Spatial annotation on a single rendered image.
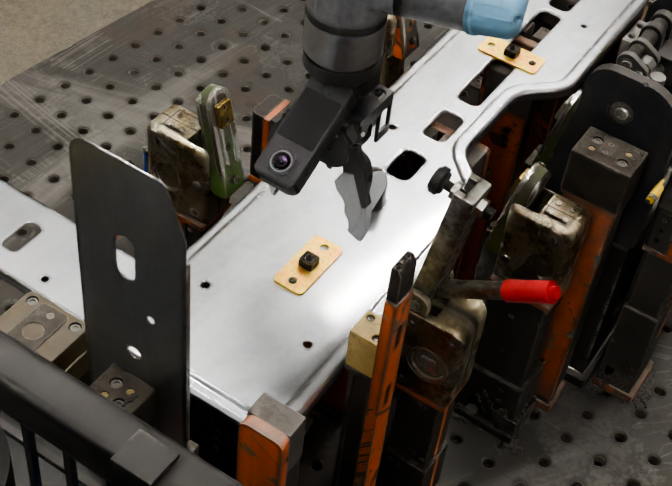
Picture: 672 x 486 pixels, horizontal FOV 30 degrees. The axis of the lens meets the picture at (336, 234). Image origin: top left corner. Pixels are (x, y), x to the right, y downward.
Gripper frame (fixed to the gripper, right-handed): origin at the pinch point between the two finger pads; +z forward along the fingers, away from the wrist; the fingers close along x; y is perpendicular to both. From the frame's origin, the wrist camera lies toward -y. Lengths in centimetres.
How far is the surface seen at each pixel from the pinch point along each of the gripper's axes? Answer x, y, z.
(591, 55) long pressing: -8, 53, 7
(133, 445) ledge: -26, -57, -47
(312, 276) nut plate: -1.5, -1.3, 7.1
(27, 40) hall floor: 145, 99, 106
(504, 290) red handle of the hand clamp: -22.1, -1.0, -4.7
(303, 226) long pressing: 3.6, 4.4, 7.4
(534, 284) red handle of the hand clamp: -24.5, -0.5, -6.7
